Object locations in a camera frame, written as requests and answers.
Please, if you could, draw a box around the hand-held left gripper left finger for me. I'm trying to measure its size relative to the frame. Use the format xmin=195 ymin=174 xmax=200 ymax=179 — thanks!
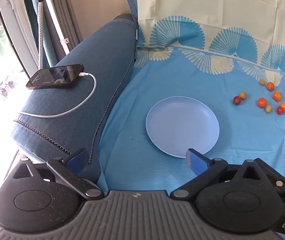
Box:
xmin=12 ymin=148 xmax=104 ymax=200

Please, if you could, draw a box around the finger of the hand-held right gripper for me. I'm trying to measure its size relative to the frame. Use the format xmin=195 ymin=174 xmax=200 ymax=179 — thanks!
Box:
xmin=256 ymin=158 xmax=285 ymax=188

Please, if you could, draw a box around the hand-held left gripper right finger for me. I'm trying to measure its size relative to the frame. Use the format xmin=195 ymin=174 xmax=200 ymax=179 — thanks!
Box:
xmin=170 ymin=149 xmax=263 ymax=200

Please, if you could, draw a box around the light blue plate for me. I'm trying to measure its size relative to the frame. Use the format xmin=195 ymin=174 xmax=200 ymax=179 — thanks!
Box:
xmin=146 ymin=96 xmax=220 ymax=158

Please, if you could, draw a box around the blue fan-print bed sheet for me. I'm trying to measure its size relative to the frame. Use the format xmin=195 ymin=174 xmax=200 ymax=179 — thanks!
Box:
xmin=97 ymin=0 xmax=285 ymax=240

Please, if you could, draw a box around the blue sofa armrest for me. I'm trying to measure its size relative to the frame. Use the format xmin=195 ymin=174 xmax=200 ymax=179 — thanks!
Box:
xmin=11 ymin=0 xmax=139 ymax=188

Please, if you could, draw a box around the black smartphone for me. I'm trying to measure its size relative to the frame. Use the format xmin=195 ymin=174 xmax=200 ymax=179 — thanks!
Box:
xmin=26 ymin=64 xmax=84 ymax=90

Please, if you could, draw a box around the dotted white pole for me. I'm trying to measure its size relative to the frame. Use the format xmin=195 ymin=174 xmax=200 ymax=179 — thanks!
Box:
xmin=31 ymin=0 xmax=45 ymax=69

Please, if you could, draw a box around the teal curtain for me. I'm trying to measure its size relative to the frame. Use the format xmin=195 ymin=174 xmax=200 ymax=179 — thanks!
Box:
xmin=22 ymin=0 xmax=58 ymax=68

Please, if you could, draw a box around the grey curtain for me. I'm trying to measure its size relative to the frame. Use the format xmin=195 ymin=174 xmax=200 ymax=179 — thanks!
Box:
xmin=41 ymin=0 xmax=83 ymax=55

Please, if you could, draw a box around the white charging cable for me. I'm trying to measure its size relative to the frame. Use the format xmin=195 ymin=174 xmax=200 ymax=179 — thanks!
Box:
xmin=20 ymin=72 xmax=97 ymax=117

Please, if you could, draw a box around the white window frame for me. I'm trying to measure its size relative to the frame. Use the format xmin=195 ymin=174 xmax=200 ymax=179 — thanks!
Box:
xmin=0 ymin=0 xmax=41 ymax=80

